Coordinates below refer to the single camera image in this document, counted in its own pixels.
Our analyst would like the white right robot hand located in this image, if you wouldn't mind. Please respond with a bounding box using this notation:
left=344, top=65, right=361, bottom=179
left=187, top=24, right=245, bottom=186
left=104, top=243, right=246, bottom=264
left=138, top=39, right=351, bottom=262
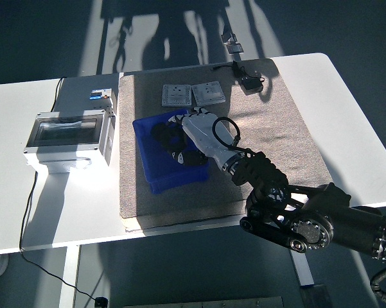
left=166, top=107, right=241, bottom=169

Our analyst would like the blue plastic box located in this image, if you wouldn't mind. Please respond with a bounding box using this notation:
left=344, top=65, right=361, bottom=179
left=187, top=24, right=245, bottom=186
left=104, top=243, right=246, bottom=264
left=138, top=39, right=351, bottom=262
left=132, top=108, right=212, bottom=196

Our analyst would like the grey square metal plate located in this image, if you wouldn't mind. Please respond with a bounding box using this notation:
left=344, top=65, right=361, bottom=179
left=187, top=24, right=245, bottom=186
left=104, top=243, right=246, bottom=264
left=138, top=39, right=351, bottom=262
left=191, top=80, right=227, bottom=107
left=161, top=83, right=193, bottom=108

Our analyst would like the black power adapter plug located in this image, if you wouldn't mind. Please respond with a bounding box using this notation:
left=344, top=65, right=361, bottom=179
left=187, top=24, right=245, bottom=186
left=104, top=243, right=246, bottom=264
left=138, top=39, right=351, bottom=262
left=240, top=75, right=265, bottom=96

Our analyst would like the grey-brown mat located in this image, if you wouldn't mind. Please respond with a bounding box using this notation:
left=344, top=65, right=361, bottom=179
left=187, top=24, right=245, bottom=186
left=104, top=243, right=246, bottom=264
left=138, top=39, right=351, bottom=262
left=118, top=57, right=335, bottom=222

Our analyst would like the circuit breaker with blue label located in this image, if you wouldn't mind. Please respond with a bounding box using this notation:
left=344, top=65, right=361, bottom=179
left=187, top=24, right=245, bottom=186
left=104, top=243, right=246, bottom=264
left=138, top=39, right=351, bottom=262
left=89, top=89, right=116, bottom=116

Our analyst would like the beige foam underlay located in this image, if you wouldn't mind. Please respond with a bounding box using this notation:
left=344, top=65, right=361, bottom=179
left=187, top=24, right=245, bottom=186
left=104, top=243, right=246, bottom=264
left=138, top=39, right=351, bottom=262
left=119, top=184, right=335, bottom=232

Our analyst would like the white table leg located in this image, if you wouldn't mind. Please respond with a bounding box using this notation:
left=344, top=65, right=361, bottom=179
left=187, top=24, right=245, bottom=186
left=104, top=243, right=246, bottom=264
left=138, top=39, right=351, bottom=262
left=58, top=245, right=81, bottom=308
left=288, top=246, right=315, bottom=286

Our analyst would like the dark floor block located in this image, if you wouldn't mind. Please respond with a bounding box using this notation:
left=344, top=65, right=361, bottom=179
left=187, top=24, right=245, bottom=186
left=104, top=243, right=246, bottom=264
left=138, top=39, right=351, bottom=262
left=300, top=284, right=330, bottom=308

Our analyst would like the black adapter cord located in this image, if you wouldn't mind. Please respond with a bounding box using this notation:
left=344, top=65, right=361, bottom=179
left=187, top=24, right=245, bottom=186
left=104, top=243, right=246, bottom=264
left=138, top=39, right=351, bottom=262
left=211, top=60, right=266, bottom=84

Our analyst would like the small dark floor bracket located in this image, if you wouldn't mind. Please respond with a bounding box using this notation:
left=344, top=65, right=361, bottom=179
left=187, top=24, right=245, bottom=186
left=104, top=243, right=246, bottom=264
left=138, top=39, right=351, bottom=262
left=221, top=27, right=239, bottom=44

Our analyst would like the grey enclosure with clear lid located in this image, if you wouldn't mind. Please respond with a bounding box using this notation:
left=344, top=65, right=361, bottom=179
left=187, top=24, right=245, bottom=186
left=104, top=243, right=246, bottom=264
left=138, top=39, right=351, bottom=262
left=22, top=108, right=116, bottom=174

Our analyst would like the thin black power cable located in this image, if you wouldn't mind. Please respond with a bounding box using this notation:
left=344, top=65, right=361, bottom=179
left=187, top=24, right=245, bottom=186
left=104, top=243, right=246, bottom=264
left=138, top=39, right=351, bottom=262
left=18, top=76, right=99, bottom=301

